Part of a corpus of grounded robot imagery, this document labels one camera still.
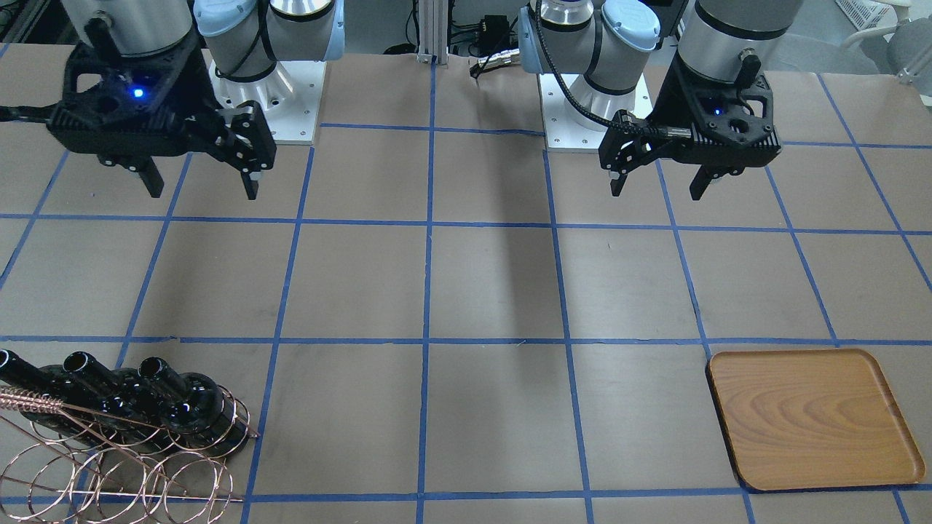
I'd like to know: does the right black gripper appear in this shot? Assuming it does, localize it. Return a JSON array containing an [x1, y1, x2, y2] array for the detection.
[[46, 29, 277, 200]]

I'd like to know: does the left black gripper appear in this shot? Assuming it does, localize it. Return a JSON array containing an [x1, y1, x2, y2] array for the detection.
[[599, 55, 782, 200]]

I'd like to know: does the dark wine bottle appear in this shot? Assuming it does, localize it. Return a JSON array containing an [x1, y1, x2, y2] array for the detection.
[[138, 356, 242, 457], [63, 351, 176, 455], [1, 349, 100, 447]]

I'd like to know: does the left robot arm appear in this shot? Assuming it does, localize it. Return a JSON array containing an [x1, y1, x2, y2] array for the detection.
[[517, 1, 801, 200]]

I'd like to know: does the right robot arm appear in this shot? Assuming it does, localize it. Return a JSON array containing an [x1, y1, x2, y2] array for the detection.
[[9, 1, 345, 200]]

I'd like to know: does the wooden tray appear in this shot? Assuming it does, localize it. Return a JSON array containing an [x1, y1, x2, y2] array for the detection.
[[706, 348, 926, 492]]

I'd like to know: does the black electronics box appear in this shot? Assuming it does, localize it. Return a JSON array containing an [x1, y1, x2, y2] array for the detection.
[[476, 15, 510, 49]]

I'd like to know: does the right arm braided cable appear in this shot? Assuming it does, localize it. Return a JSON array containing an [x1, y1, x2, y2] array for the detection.
[[532, 0, 692, 139]]

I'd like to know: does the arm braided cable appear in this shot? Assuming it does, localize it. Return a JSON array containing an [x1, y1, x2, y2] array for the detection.
[[0, 104, 59, 122], [532, 0, 692, 139]]

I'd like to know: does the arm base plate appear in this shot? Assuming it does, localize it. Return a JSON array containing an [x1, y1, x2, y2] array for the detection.
[[208, 60, 328, 146], [538, 74, 652, 154]]

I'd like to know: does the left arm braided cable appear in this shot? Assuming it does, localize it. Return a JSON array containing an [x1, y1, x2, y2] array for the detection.
[[0, 104, 59, 122]]

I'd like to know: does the aluminium frame post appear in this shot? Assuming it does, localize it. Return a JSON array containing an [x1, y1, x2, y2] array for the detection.
[[416, 0, 450, 68]]

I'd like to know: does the copper wire bottle basket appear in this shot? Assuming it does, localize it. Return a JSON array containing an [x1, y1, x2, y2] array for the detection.
[[2, 386, 245, 523]]

